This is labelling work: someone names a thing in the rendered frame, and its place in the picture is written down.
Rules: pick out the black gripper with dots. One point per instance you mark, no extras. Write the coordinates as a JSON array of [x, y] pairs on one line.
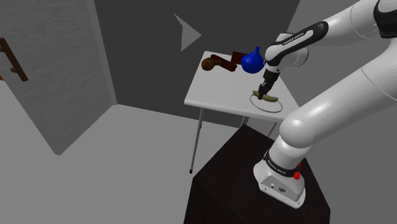
[[265, 87]]

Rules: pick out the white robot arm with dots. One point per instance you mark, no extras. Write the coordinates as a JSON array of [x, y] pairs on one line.
[[325, 108]]

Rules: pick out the yellow-green banana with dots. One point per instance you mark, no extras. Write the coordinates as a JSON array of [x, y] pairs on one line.
[[272, 98]]

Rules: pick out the white round plate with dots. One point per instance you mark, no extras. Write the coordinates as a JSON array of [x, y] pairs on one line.
[[273, 108]]

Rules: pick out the blue round vase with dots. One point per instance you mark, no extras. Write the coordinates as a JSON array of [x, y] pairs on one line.
[[252, 62]]

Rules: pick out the white table with metal legs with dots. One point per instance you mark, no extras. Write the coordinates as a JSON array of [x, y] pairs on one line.
[[223, 90]]

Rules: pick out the dark red angular object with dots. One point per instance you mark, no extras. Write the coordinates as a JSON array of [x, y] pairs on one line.
[[228, 63]]

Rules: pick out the brown round gourd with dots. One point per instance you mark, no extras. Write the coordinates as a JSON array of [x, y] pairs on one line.
[[208, 64]]

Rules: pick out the dark robot stand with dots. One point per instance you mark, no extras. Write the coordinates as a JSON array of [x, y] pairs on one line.
[[226, 186]]

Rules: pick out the brown wooden wall rail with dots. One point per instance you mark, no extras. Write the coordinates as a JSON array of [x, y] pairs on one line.
[[14, 63]]

